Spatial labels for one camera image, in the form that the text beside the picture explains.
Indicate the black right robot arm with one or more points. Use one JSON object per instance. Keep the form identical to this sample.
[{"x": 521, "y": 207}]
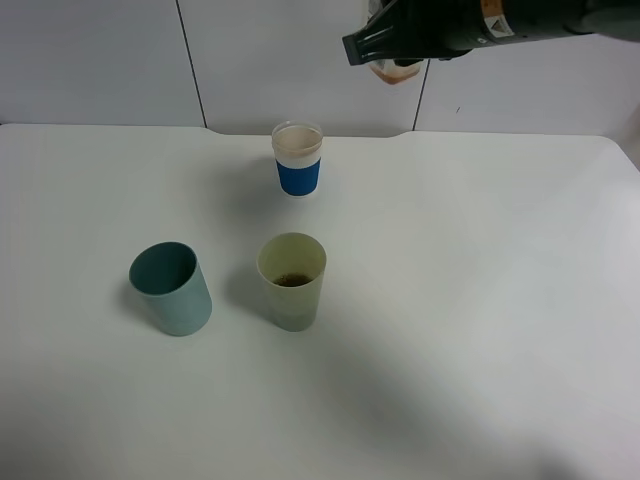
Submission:
[{"x": 520, "y": 21}]

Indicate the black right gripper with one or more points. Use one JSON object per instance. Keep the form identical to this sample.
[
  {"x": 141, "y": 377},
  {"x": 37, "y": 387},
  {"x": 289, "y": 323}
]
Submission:
[{"x": 410, "y": 31}]

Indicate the clear plastic drink bottle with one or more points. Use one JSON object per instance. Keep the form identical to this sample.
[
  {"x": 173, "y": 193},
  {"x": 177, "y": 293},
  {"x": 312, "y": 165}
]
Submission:
[{"x": 387, "y": 70}]

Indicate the blue sleeved paper cup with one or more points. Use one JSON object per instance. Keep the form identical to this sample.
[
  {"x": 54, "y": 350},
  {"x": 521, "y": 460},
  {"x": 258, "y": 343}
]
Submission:
[{"x": 297, "y": 150}]

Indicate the pale green plastic cup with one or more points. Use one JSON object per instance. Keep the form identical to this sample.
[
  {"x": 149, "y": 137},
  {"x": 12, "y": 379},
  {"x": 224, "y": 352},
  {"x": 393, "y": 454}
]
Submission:
[{"x": 292, "y": 266}]

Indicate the teal plastic cup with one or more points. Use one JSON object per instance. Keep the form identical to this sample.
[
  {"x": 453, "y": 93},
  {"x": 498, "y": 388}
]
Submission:
[{"x": 168, "y": 279}]

